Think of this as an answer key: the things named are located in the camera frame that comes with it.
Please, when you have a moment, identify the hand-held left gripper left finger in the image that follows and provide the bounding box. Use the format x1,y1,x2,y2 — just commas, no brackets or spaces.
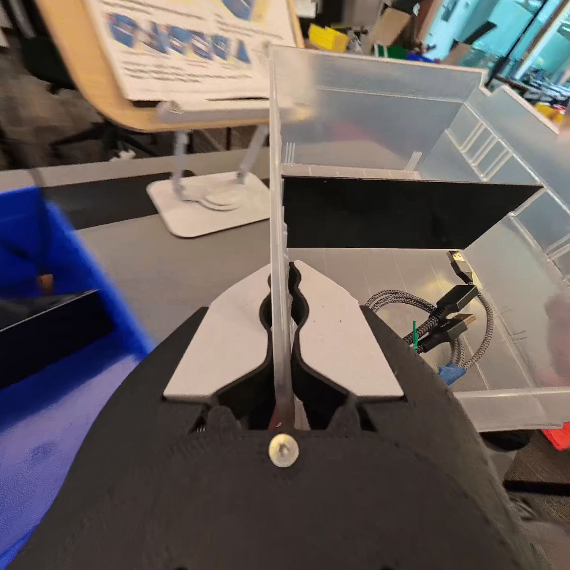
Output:
163,261,278,426

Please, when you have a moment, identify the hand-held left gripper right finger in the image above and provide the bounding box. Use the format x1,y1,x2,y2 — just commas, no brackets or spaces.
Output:
291,259,406,428

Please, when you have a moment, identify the slim black usb hub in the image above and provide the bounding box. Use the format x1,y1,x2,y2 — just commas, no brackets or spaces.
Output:
0,290,115,388

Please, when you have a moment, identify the blue plastic bin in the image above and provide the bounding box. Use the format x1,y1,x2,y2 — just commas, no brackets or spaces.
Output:
0,187,154,570

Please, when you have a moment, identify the clear plastic bin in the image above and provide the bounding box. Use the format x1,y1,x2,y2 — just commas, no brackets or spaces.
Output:
267,45,570,433

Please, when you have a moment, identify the black bin divider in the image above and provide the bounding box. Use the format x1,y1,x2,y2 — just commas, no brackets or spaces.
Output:
284,177,542,250

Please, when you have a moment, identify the instruction sheet on stand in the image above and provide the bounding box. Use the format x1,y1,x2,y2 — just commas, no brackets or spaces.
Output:
36,0,305,132

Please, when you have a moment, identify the yellow plastic bin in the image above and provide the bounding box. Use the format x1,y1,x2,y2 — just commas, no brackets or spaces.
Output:
308,25,350,52

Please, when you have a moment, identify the silver braided usb cable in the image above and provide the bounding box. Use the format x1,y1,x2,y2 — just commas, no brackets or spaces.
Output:
361,290,496,379

